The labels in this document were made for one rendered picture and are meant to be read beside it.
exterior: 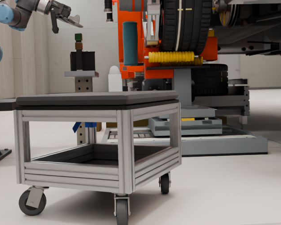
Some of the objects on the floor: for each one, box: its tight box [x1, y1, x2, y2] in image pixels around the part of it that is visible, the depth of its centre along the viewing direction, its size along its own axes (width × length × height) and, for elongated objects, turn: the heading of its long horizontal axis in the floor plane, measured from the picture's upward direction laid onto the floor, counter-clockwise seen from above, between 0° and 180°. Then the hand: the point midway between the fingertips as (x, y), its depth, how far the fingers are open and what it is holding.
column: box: [74, 77, 93, 146], centre depth 260 cm, size 10×10×42 cm
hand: (80, 27), depth 229 cm, fingers closed
